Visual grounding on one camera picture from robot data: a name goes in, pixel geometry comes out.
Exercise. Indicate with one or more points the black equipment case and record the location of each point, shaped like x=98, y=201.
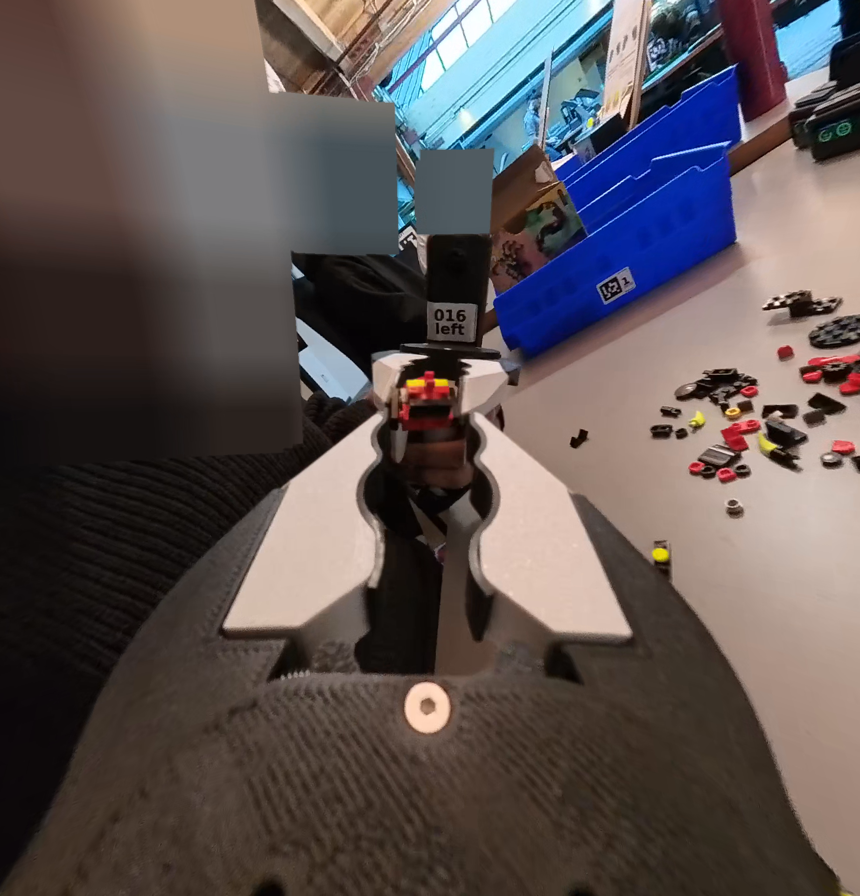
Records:
x=836, y=126

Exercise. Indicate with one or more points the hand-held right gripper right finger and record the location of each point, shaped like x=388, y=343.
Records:
x=549, y=560

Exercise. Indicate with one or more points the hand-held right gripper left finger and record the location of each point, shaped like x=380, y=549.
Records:
x=311, y=553

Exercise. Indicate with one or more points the grey round lego piece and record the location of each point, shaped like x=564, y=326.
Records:
x=734, y=507

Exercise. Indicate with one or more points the pile of loose lego pieces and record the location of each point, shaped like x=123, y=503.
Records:
x=773, y=427

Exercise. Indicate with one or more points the black round lego plate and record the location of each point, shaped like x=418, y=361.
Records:
x=843, y=331

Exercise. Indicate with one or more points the black stepped lego plate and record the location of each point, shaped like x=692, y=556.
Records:
x=801, y=303

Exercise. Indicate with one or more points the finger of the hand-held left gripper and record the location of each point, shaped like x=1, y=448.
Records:
x=487, y=388
x=386, y=381

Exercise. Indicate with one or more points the blue bin with square tag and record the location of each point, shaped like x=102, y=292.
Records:
x=647, y=238

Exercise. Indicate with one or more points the printed cardboard lego box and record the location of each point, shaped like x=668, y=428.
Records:
x=535, y=224

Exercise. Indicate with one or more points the blue plastic bin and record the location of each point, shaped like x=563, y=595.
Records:
x=682, y=119

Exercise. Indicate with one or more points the person's left hand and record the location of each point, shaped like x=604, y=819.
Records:
x=437, y=455

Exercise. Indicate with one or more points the small red yellow lego assembly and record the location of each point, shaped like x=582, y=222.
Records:
x=426, y=402

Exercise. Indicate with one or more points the black lego bracket piece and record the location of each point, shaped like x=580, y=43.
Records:
x=578, y=439

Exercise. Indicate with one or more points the person's black knit sweater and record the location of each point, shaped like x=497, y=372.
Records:
x=87, y=560

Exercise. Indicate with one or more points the dark red bottle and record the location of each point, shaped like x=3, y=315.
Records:
x=752, y=56

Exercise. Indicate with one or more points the light plywood board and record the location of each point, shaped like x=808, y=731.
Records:
x=629, y=63

